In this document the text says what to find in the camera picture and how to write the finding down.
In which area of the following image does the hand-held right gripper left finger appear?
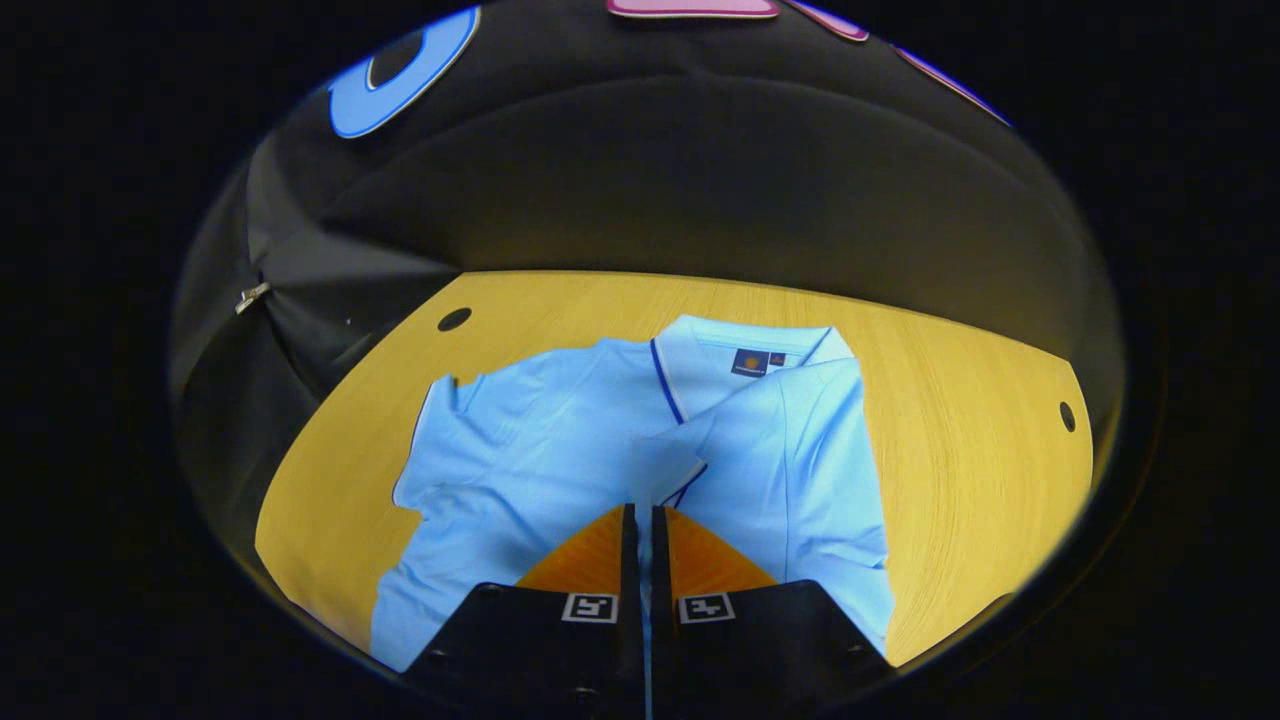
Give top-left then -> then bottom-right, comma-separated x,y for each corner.
400,503 -> 646,720

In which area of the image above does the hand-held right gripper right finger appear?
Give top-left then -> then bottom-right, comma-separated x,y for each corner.
650,505 -> 896,720

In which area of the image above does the light blue T-shirt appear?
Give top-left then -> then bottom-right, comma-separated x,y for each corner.
370,314 -> 897,673

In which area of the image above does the black backdrop cloth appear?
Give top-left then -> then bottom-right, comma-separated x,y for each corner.
168,0 -> 1129,561

